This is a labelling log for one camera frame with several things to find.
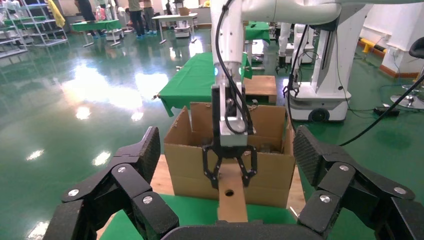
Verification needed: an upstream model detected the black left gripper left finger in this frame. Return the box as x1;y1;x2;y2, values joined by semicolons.
42;126;180;240

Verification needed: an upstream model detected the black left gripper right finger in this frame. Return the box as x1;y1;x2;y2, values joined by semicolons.
292;124;424;240

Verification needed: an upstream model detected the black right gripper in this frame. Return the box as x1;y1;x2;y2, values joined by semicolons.
202;84;259;191

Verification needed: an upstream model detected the small cardboard box with hole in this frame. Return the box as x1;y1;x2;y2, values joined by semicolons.
216;157;249;224

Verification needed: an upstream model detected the large open cardboard carton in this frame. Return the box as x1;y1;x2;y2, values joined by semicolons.
163;101;297;210

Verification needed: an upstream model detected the brown cardboard box on floor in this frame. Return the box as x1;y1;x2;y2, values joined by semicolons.
243;75;278;105

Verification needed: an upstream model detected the large green table cloth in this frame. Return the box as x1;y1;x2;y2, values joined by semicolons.
98;193;299;240

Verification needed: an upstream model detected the black power strip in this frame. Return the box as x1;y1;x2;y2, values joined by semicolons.
373;103;400;118

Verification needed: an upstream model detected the green cloth on side table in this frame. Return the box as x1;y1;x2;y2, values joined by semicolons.
157;51;254;118

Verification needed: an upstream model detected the white robot torso with base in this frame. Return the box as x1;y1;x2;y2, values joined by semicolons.
287;2;376;123

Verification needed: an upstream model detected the yellow floor barrier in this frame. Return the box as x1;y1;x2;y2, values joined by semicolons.
359;37;387;56

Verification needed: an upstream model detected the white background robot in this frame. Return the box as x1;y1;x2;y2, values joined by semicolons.
275;22;320;74

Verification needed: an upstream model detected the black bar stool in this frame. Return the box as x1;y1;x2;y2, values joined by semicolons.
390;36;424;111

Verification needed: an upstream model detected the long green clothed table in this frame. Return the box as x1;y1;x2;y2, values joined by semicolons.
70;18;123;48

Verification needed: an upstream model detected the person in grey trousers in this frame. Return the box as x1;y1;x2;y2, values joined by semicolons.
142;0;160;36

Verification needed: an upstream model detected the person in green shirt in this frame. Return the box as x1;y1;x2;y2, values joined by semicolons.
127;0;147;40

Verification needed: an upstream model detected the white work table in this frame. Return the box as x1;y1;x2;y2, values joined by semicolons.
151;12;199;45

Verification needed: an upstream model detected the person in dark clothes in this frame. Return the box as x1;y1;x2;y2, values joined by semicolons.
74;0;107;39

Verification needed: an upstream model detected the white metal shelf rack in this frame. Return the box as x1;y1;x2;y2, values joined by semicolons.
0;0;69;60

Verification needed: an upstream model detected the yellow hanging garment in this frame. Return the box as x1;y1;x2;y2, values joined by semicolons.
45;0;66;28

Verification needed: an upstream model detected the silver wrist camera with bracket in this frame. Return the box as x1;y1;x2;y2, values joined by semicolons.
218;82;250;148

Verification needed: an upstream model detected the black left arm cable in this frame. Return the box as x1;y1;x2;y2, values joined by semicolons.
339;74;424;147

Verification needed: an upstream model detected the black torso cable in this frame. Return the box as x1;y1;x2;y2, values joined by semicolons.
285;24;311;134

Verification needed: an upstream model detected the black camera cable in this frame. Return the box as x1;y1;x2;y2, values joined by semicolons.
214;0;257;136

